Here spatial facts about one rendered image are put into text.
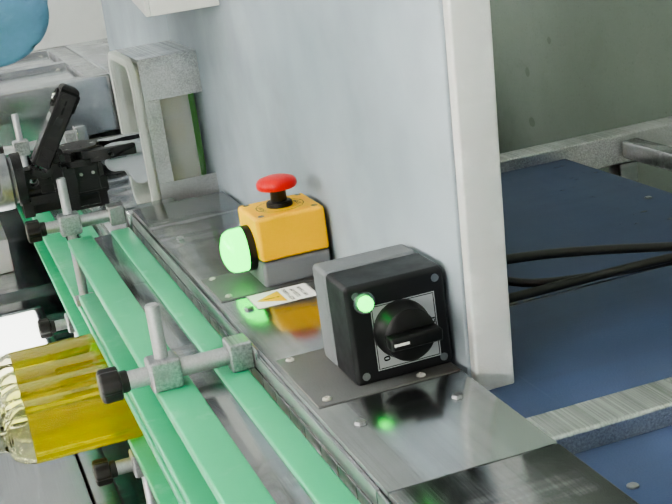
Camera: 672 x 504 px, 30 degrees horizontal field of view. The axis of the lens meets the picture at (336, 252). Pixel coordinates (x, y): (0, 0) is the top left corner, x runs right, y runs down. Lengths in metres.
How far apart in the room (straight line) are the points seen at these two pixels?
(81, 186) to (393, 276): 0.84
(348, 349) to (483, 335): 0.10
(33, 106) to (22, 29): 1.02
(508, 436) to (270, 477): 0.17
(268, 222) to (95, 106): 1.31
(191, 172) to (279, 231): 0.50
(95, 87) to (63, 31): 2.77
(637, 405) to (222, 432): 0.31
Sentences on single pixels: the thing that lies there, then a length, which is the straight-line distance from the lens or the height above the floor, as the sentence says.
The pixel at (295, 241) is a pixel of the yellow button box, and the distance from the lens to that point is 1.21.
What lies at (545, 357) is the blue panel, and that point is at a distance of 1.02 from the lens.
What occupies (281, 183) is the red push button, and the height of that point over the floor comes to 0.79.
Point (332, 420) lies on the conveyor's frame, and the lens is 0.90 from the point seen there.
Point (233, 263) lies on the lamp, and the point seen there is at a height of 0.85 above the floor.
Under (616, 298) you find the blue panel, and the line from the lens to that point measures 1.14.
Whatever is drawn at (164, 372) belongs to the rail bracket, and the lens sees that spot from 1.05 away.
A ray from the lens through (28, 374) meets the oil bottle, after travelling 1.50.
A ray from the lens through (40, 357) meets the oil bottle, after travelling 1.54.
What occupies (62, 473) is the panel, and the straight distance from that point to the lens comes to 1.60.
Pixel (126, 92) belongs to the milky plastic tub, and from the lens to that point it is 1.81.
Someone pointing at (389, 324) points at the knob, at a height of 0.81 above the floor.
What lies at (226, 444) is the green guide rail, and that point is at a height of 0.94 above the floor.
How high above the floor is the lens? 1.09
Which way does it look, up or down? 16 degrees down
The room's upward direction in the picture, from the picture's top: 103 degrees counter-clockwise
